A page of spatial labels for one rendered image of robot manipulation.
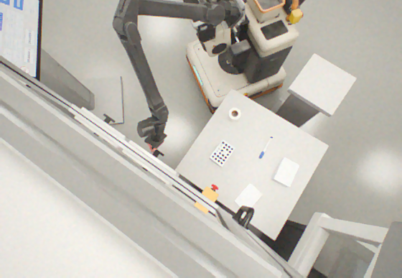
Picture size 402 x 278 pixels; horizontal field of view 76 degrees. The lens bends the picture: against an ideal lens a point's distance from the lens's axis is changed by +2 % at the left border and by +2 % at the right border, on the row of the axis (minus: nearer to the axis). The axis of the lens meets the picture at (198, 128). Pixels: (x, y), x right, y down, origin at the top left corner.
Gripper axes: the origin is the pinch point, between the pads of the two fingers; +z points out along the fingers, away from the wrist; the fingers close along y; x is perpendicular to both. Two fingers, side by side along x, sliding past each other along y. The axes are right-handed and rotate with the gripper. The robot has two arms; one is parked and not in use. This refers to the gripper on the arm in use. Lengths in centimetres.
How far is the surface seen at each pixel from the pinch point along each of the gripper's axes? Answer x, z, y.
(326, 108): 65, -31, -68
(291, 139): 57, -15, -47
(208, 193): 35.0, 0.9, 2.8
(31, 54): -80, -12, 2
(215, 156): 27.6, -0.5, -18.8
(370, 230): 83, -40, 9
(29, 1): -102, -27, -16
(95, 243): 32, -81, 70
